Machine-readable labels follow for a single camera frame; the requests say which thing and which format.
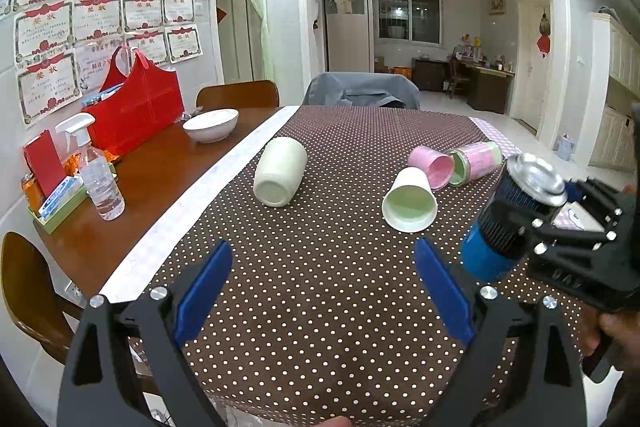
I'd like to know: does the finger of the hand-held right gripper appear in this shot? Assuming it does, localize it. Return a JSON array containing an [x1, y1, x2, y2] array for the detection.
[[565, 178, 632, 233], [520, 214, 618, 270]]

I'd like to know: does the red tote bag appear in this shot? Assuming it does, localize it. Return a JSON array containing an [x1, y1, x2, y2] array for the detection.
[[82, 46, 186, 158]]

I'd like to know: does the red box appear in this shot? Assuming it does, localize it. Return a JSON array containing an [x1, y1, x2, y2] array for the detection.
[[22, 130, 67, 198]]

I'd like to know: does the white refrigerator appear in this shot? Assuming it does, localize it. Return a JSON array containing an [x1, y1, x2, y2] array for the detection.
[[324, 0, 377, 75]]

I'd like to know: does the wall of award certificates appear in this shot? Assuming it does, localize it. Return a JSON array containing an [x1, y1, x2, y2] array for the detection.
[[0, 0, 207, 128]]

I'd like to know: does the green and pink cup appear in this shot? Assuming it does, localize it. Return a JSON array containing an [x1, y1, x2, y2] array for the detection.
[[445, 141, 503, 186]]

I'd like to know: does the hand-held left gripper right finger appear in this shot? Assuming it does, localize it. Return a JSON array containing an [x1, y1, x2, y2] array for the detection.
[[414, 238, 586, 427]]

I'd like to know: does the dark wooden desk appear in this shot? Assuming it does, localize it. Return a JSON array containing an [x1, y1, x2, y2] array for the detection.
[[412, 56, 517, 116]]

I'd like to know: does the red hanging ornament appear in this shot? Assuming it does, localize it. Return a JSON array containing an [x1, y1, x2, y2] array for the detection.
[[536, 7, 552, 56]]

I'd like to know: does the green tray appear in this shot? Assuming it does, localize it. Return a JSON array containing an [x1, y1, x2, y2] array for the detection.
[[31, 177, 90, 236]]

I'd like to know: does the clear spray bottle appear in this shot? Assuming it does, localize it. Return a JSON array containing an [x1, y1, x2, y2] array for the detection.
[[55, 113, 126, 222]]

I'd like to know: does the white ceramic bowl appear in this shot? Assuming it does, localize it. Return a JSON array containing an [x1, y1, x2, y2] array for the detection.
[[182, 108, 240, 144]]

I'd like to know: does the white door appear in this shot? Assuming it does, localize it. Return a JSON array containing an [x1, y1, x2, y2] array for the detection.
[[516, 0, 555, 134]]

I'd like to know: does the wooden chair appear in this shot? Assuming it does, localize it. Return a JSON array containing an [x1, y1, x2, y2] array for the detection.
[[196, 80, 281, 110], [0, 231, 83, 366]]

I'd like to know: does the cream ribbed cup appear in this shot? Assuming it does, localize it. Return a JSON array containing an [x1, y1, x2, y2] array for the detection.
[[252, 137, 308, 208]]

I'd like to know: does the window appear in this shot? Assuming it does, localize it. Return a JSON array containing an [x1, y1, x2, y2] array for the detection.
[[376, 0, 445, 46]]

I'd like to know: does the small light bucket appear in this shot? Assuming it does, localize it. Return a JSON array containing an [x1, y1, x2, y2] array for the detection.
[[557, 134, 577, 163]]

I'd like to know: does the dark desk chair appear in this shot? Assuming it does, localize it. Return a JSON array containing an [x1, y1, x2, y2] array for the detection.
[[446, 57, 472, 100]]

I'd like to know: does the white cabinet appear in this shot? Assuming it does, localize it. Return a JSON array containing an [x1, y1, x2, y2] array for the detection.
[[586, 11, 640, 174]]

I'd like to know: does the grey covered chair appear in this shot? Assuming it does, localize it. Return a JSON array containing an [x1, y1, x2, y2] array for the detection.
[[302, 71, 421, 110]]

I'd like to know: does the blue cup with metal base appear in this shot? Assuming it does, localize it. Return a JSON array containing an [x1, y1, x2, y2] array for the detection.
[[459, 152, 569, 283]]

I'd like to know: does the white cup green inside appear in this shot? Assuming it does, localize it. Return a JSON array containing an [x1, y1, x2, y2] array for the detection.
[[381, 167, 439, 235]]

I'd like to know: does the person's right hand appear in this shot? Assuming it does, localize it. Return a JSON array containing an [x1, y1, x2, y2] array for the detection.
[[582, 307, 640, 375]]

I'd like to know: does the brown polka dot tablecloth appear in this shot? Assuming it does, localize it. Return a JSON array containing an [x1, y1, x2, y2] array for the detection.
[[99, 104, 603, 427]]

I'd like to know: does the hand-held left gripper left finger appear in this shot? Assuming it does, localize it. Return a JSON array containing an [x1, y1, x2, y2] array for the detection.
[[57, 239, 236, 427]]

